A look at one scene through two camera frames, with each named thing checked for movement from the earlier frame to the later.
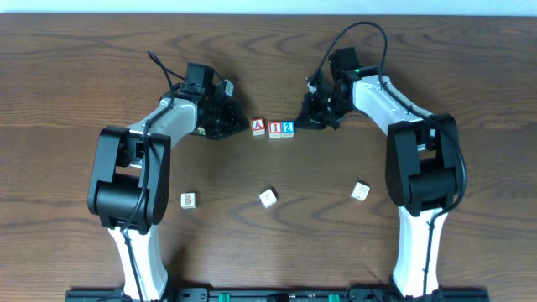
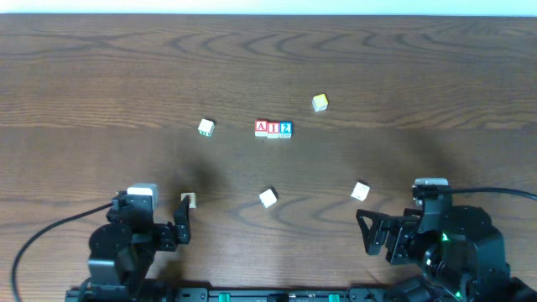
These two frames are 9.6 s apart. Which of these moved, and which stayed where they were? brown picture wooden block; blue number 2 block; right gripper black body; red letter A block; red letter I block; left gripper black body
Moved: left gripper black body; right gripper black body
Stayed: red letter I block; red letter A block; brown picture wooden block; blue number 2 block
